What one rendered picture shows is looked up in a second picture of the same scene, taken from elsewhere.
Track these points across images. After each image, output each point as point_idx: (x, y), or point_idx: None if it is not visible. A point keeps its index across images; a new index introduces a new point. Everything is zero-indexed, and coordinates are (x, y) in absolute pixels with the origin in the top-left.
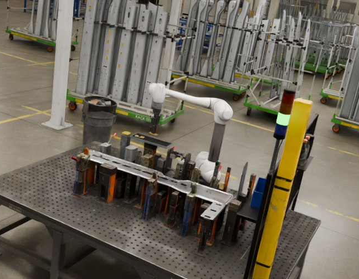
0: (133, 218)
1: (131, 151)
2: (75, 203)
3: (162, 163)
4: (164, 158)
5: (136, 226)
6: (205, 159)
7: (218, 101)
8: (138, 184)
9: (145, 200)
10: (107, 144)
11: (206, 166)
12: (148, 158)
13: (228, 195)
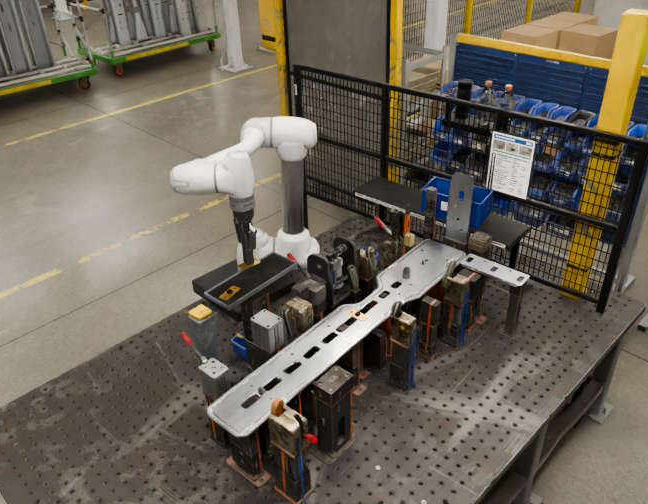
0: (409, 403)
1: (281, 325)
2: (349, 502)
3: (323, 291)
4: (310, 283)
5: (437, 402)
6: (286, 237)
7: (270, 122)
8: None
9: (410, 357)
10: (215, 364)
11: (302, 244)
12: (310, 305)
13: (430, 243)
